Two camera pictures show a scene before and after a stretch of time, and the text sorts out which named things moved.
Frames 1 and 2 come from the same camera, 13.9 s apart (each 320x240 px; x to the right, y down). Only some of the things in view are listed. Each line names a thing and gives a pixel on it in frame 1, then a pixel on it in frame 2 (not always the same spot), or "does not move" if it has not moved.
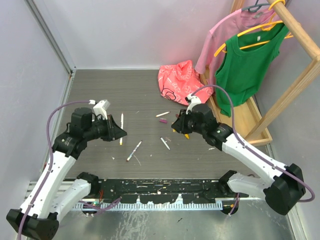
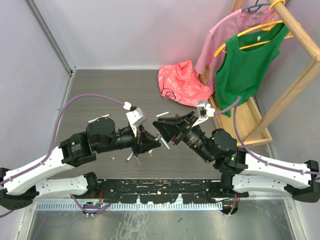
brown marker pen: [133, 151] does not move
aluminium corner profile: [46, 27] does not move
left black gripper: [115, 131] → [149, 141]
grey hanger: [255, 5] does not move
